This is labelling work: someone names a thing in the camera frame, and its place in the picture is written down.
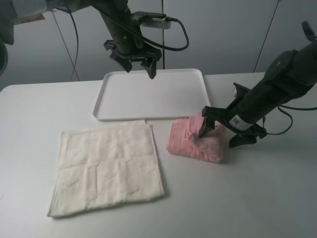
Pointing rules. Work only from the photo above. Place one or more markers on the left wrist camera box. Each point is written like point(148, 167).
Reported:
point(152, 20)

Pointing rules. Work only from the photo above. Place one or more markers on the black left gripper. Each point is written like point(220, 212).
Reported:
point(126, 47)

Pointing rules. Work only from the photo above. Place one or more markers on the white rectangular plastic tray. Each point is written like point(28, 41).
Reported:
point(172, 94)

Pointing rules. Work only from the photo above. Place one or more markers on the cream white towel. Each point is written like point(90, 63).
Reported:
point(102, 167)

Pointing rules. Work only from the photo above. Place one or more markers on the pink towel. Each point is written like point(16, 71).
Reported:
point(184, 140)

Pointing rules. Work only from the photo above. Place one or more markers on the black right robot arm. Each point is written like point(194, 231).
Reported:
point(290, 76)

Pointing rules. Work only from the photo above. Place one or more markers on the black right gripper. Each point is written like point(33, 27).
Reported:
point(246, 133)

